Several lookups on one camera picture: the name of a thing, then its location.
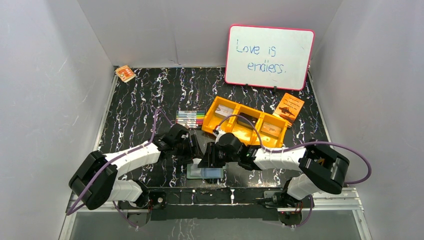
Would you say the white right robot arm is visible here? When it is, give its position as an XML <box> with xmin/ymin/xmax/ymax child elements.
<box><xmin>198</xmin><ymin>133</ymin><xmax>350</xmax><ymax>207</ymax></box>

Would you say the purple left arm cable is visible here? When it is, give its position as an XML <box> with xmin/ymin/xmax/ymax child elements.
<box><xmin>65</xmin><ymin>107</ymin><xmax>175</xmax><ymax>229</ymax></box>

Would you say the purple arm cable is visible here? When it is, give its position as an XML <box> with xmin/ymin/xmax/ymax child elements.
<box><xmin>65</xmin><ymin>107</ymin><xmax>175</xmax><ymax>229</ymax></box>
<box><xmin>214</xmin><ymin>114</ymin><xmax>373</xmax><ymax>229</ymax></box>

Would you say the white silver card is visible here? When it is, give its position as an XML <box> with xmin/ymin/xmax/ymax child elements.
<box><xmin>214</xmin><ymin>104</ymin><xmax>234</xmax><ymax>119</ymax></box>

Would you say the small orange card pack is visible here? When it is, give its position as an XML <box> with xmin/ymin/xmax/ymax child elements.
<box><xmin>115</xmin><ymin>65</ymin><xmax>136</xmax><ymax>83</ymax></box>

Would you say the coloured marker pen set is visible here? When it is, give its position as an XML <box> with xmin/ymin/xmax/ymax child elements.
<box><xmin>175</xmin><ymin>110</ymin><xmax>206</xmax><ymax>129</ymax></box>

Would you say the black VIP card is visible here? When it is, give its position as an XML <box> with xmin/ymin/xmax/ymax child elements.
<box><xmin>237</xmin><ymin>112</ymin><xmax>258</xmax><ymax>129</ymax></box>

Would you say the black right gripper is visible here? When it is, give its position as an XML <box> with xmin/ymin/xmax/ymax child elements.
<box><xmin>197</xmin><ymin>142</ymin><xmax>239</xmax><ymax>169</ymax></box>

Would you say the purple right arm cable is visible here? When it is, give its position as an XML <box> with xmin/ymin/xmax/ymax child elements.
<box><xmin>214</xmin><ymin>114</ymin><xmax>373</xmax><ymax>229</ymax></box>

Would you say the black mounting base rail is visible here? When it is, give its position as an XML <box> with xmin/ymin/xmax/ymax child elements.
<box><xmin>119</xmin><ymin>187</ymin><xmax>314</xmax><ymax>222</ymax></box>

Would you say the aluminium frame rail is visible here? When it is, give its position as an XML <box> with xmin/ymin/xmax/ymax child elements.
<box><xmin>67</xmin><ymin>186</ymin><xmax>372</xmax><ymax>240</ymax></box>

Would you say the orange plastic bin tray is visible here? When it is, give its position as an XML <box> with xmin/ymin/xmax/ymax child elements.
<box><xmin>201</xmin><ymin>96</ymin><xmax>289</xmax><ymax>148</ymax></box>

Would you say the pink framed whiteboard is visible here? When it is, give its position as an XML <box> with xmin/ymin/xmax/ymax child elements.
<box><xmin>224</xmin><ymin>24</ymin><xmax>315</xmax><ymax>91</ymax></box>

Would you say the orange booklet with black figure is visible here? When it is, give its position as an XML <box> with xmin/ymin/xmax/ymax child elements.
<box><xmin>273</xmin><ymin>93</ymin><xmax>305</xmax><ymax>128</ymax></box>

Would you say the gold VIP card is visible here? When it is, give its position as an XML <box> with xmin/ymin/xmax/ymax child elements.
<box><xmin>261</xmin><ymin>122</ymin><xmax>282</xmax><ymax>137</ymax></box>

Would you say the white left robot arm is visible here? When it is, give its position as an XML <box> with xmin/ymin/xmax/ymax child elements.
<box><xmin>68</xmin><ymin>124</ymin><xmax>204</xmax><ymax>210</ymax></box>

